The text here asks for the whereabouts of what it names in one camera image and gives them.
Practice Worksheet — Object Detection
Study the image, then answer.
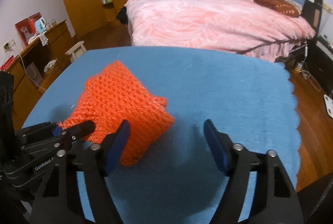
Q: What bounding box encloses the orange foam net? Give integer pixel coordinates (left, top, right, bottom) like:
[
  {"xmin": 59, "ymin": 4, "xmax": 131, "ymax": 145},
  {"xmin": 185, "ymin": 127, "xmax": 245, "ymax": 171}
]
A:
[{"xmin": 58, "ymin": 61, "xmax": 174, "ymax": 167}]

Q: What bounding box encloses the black lined trash bin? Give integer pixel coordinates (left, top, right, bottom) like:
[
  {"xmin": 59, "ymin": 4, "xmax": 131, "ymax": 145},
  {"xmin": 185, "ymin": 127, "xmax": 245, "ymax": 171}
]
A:
[{"xmin": 297, "ymin": 173, "xmax": 333, "ymax": 224}]

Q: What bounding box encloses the wooden side desk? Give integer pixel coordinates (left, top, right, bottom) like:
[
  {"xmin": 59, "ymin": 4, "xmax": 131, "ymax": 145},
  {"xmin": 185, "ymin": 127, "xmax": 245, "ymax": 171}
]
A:
[{"xmin": 5, "ymin": 21, "xmax": 74, "ymax": 130}]

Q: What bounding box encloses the white paper on shelf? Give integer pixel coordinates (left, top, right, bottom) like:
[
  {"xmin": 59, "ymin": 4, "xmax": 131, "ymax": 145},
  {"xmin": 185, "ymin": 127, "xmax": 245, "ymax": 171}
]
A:
[{"xmin": 43, "ymin": 59, "xmax": 57, "ymax": 73}]

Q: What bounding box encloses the small white stool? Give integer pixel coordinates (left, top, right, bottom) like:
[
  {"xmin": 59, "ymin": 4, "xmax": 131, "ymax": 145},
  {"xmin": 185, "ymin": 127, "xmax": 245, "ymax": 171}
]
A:
[{"xmin": 65, "ymin": 41, "xmax": 87, "ymax": 63}]

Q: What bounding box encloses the white rag on desk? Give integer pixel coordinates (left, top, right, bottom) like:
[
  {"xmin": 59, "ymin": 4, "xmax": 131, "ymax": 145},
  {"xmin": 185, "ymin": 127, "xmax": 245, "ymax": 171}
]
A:
[{"xmin": 28, "ymin": 32, "xmax": 48, "ymax": 46}]

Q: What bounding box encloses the red picture box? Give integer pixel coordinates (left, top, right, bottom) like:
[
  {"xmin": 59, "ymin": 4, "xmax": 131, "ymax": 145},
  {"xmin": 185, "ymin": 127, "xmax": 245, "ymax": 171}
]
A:
[{"xmin": 15, "ymin": 12, "xmax": 42, "ymax": 46}]

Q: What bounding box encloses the light blue kettle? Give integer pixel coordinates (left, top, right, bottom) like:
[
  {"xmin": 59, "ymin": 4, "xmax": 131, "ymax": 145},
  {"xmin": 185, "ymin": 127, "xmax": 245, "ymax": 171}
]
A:
[{"xmin": 34, "ymin": 17, "xmax": 47, "ymax": 34}]

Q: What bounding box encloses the white bathroom scale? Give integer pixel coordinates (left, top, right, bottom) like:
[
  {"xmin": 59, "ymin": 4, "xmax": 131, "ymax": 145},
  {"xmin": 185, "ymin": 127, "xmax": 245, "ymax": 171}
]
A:
[{"xmin": 323, "ymin": 94, "xmax": 333, "ymax": 119}]

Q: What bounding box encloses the black white nightstand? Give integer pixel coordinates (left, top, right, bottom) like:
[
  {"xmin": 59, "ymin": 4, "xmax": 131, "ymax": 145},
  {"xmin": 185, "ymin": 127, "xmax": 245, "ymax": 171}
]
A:
[{"xmin": 307, "ymin": 36, "xmax": 332, "ymax": 95}]

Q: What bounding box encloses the pink bed duvet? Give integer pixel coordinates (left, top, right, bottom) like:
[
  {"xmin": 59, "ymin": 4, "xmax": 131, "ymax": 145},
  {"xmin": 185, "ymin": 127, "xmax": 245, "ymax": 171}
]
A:
[{"xmin": 125, "ymin": 0, "xmax": 316, "ymax": 62}]

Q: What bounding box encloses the brown dotted pillow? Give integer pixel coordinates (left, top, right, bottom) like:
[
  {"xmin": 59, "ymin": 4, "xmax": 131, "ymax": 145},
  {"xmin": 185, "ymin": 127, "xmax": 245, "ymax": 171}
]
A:
[{"xmin": 254, "ymin": 0, "xmax": 300, "ymax": 18}]

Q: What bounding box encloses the white cable on floor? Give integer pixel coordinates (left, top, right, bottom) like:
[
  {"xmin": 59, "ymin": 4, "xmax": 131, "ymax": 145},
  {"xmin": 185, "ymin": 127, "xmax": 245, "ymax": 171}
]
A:
[{"xmin": 293, "ymin": 45, "xmax": 322, "ymax": 92}]

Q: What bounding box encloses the wall power outlet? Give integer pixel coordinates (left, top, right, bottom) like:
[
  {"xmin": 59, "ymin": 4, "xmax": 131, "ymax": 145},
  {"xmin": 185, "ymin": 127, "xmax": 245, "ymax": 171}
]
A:
[{"xmin": 322, "ymin": 3, "xmax": 333, "ymax": 14}]

